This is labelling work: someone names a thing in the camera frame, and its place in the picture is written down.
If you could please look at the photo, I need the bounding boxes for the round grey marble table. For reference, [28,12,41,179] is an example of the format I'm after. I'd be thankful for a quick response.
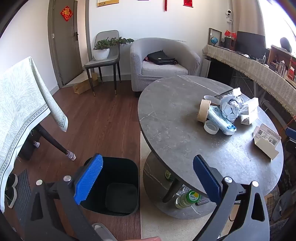
[138,75,284,219]

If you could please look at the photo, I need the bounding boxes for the white cardboard box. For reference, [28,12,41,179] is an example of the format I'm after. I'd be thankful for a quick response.
[232,88,259,126]

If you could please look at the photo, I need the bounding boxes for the grey wall pipe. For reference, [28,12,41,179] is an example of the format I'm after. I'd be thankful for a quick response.
[85,0,93,62]

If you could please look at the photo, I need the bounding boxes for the picture frame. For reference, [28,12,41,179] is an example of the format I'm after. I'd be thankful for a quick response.
[208,28,222,45]

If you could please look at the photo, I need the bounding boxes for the grey chair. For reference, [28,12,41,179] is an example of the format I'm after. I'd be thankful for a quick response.
[84,30,122,96]

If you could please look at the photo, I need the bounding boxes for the black shoe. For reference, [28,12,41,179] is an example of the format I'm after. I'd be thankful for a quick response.
[6,173,19,189]
[6,186,18,209]

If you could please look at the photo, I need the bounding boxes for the dining table dark legs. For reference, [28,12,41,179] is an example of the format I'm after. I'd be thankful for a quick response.
[17,124,77,161]

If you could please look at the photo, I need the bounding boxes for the white blue wipes packet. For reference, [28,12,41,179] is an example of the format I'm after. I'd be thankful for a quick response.
[207,105,237,136]

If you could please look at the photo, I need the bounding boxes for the dark ribbed mat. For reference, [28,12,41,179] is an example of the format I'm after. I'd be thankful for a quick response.
[14,169,31,223]

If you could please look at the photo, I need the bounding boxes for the brown tape roll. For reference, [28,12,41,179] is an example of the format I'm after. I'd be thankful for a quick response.
[197,99,211,123]

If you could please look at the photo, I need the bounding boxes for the black bag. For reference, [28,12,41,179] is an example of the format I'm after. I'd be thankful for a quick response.
[147,50,178,66]

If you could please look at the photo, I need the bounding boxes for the grey door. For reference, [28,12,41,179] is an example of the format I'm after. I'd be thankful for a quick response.
[48,0,84,87]

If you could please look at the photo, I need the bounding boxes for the beige lace cloth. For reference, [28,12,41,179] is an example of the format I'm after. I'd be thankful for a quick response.
[203,44,296,116]

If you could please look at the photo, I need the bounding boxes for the white paper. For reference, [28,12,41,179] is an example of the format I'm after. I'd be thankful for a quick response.
[219,94,244,121]

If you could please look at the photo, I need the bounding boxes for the flat brown cardboard box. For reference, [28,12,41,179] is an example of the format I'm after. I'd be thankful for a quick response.
[73,72,99,95]

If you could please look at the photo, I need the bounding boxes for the dark plastic waste bin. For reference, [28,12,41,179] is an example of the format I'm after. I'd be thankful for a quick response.
[80,156,139,216]

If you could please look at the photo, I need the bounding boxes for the white plastic ring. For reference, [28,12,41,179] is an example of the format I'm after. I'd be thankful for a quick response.
[203,95,222,105]

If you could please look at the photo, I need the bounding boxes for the grey slipper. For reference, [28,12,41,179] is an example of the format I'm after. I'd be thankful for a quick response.
[91,222,117,241]

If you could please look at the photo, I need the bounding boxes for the white side panel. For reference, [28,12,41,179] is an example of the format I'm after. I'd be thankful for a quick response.
[201,57,212,78]

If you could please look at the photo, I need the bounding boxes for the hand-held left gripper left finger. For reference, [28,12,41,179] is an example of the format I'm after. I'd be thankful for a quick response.
[24,153,109,241]

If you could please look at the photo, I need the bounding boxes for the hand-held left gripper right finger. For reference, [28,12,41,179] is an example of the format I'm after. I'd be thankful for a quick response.
[193,155,270,241]

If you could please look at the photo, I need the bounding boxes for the potted plant white pot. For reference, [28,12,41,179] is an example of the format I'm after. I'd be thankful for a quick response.
[92,37,134,61]

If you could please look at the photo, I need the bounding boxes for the red door decoration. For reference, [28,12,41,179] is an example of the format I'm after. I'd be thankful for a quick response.
[60,6,74,22]

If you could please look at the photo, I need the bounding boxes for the small white card box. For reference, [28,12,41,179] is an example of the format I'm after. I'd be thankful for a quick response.
[253,123,282,160]

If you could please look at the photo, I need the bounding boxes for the cream rug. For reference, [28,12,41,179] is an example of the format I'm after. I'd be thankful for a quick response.
[140,131,241,241]

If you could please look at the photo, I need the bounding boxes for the wall calendar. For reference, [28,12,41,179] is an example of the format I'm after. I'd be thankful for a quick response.
[97,0,119,7]

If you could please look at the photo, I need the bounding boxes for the black monitor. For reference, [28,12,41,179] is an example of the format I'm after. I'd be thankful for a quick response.
[236,31,266,58]

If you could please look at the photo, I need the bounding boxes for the dark brown box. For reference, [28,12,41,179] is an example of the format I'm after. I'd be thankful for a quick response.
[224,37,236,50]

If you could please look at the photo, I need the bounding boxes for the grey armchair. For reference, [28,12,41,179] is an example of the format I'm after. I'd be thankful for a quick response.
[129,37,201,98]

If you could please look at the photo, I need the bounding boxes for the white round lid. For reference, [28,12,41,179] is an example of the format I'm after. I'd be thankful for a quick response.
[203,120,220,135]

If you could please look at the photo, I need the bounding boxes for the dark round object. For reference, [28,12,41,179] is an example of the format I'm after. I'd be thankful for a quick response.
[280,37,292,52]

